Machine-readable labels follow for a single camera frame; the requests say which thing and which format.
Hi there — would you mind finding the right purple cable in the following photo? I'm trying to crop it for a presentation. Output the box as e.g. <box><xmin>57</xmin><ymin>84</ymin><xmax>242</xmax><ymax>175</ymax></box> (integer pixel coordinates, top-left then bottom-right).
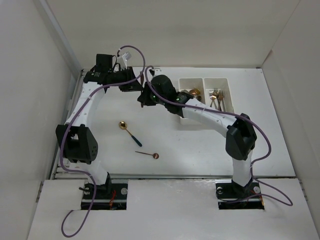
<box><xmin>144</xmin><ymin>65</ymin><xmax>294</xmax><ymax>207</ymax></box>

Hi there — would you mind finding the left white plastic bin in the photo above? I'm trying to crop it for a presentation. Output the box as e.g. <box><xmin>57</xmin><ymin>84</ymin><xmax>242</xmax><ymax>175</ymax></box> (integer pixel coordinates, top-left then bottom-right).
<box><xmin>178</xmin><ymin>77</ymin><xmax>209</xmax><ymax>125</ymax></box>

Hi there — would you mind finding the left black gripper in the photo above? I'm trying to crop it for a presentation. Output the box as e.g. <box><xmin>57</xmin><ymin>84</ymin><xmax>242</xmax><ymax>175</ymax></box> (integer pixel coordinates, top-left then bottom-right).
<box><xmin>108</xmin><ymin>66</ymin><xmax>144</xmax><ymax>92</ymax></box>

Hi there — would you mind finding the purple cable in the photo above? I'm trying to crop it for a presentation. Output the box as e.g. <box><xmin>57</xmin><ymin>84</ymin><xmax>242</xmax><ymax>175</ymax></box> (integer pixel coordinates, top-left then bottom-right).
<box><xmin>144</xmin><ymin>65</ymin><xmax>294</xmax><ymax>207</ymax></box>
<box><xmin>58</xmin><ymin>44</ymin><xmax>147</xmax><ymax>238</ymax></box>

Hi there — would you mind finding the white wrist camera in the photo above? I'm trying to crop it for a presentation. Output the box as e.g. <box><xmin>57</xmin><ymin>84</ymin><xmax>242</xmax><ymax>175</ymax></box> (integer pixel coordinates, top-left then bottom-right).
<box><xmin>116</xmin><ymin>51</ymin><xmax>132</xmax><ymax>70</ymax></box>
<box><xmin>149</xmin><ymin>67</ymin><xmax>163</xmax><ymax>77</ymax></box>

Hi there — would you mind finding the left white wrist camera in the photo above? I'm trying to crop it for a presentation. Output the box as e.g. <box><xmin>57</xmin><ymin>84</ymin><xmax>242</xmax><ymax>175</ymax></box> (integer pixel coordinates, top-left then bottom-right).
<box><xmin>116</xmin><ymin>51</ymin><xmax>132</xmax><ymax>70</ymax></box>

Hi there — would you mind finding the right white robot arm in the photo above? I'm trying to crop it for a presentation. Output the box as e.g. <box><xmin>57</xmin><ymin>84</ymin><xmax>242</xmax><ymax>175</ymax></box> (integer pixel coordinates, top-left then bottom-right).
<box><xmin>137</xmin><ymin>74</ymin><xmax>257</xmax><ymax>197</ymax></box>

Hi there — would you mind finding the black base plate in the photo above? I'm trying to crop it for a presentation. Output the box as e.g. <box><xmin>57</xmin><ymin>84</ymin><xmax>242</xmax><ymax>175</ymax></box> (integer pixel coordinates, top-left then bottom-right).
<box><xmin>215</xmin><ymin>179</ymin><xmax>265</xmax><ymax>210</ymax></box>
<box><xmin>79</xmin><ymin>182</ymin><xmax>128</xmax><ymax>211</ymax></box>

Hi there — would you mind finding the aluminium rail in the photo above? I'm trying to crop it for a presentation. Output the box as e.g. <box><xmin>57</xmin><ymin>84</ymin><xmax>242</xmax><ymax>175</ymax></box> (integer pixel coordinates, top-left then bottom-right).
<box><xmin>48</xmin><ymin>69</ymin><xmax>88</xmax><ymax>180</ymax></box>
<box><xmin>110</xmin><ymin>173</ymin><xmax>232</xmax><ymax>180</ymax></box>

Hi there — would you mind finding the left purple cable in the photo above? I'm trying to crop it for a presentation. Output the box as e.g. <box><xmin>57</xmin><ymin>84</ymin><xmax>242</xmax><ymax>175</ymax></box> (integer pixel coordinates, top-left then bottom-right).
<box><xmin>58</xmin><ymin>44</ymin><xmax>147</xmax><ymax>238</ymax></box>

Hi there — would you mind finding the aluminium rail left side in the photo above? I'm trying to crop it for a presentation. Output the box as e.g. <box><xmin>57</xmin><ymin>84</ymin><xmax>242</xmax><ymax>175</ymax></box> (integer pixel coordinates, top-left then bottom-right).
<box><xmin>48</xmin><ymin>69</ymin><xmax>88</xmax><ymax>180</ymax></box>

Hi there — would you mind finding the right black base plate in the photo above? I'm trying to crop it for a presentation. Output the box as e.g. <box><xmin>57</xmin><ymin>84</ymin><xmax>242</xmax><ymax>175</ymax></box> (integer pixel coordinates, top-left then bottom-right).
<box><xmin>215</xmin><ymin>179</ymin><xmax>265</xmax><ymax>210</ymax></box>

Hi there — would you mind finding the rose gold fork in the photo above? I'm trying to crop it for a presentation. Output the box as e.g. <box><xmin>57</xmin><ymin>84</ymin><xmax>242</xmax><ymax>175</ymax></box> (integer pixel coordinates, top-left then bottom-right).
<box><xmin>138</xmin><ymin>71</ymin><xmax>145</xmax><ymax>108</ymax></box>

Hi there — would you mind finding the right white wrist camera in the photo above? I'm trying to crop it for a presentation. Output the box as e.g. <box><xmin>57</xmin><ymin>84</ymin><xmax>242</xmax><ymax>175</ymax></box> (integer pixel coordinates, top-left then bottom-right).
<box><xmin>149</xmin><ymin>67</ymin><xmax>163</xmax><ymax>77</ymax></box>

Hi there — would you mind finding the gold spoon green handle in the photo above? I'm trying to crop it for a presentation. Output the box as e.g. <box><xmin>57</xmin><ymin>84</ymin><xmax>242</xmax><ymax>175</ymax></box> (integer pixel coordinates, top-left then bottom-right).
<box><xmin>118</xmin><ymin>121</ymin><xmax>143</xmax><ymax>147</ymax></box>

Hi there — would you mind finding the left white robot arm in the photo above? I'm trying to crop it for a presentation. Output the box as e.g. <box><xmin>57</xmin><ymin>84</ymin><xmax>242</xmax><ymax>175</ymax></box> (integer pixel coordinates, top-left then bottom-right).
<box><xmin>55</xmin><ymin>52</ymin><xmax>143</xmax><ymax>199</ymax></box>

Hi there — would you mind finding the aluminium rail front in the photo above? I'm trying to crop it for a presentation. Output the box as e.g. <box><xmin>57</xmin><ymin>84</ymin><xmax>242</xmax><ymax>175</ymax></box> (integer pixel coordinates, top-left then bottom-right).
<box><xmin>110</xmin><ymin>173</ymin><xmax>232</xmax><ymax>180</ymax></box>

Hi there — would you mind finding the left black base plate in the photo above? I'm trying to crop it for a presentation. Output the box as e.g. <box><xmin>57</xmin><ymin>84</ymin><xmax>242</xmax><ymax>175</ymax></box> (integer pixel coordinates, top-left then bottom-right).
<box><xmin>79</xmin><ymin>182</ymin><xmax>128</xmax><ymax>211</ymax></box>

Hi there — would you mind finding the small copper teaspoon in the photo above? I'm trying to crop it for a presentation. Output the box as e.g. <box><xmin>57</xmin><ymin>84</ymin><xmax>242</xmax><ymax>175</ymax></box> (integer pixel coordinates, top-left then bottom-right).
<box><xmin>135</xmin><ymin>151</ymin><xmax>160</xmax><ymax>159</ymax></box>

